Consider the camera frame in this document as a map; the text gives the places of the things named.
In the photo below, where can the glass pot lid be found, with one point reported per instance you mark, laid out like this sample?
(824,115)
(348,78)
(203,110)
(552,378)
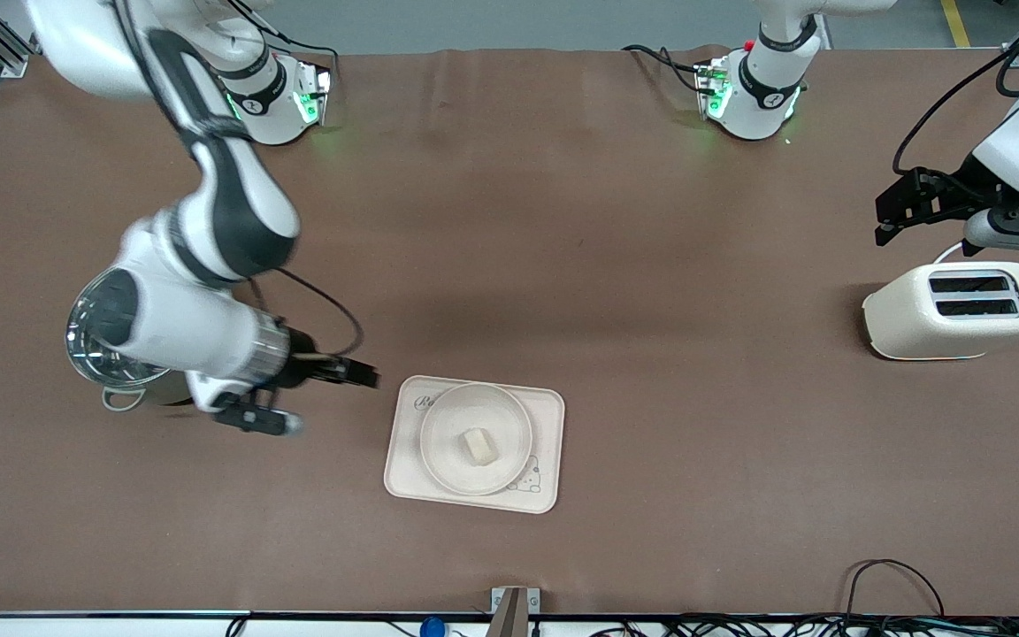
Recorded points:
(83,349)

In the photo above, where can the grey metal bracket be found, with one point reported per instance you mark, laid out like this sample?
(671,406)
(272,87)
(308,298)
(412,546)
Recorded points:
(514,615)

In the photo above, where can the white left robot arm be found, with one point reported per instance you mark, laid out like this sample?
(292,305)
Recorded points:
(766,97)

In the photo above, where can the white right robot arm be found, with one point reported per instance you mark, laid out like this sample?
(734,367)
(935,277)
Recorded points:
(191,327)

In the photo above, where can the cream rabbit print tray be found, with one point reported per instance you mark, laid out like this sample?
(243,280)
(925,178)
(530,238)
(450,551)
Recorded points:
(402,469)

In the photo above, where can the blue round cap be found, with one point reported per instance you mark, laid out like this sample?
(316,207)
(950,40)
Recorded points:
(432,628)

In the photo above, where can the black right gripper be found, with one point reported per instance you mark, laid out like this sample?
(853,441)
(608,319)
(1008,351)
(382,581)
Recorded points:
(301,366)

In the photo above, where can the round cream plate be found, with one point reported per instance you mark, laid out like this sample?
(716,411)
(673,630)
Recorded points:
(456,416)

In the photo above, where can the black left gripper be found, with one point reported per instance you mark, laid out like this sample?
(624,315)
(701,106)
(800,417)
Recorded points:
(954,188)

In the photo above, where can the small pale bun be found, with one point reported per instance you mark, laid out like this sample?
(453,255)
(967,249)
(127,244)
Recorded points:
(479,447)

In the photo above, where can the cream two-slot toaster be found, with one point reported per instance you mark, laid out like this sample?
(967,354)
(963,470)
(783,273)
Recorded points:
(916,318)

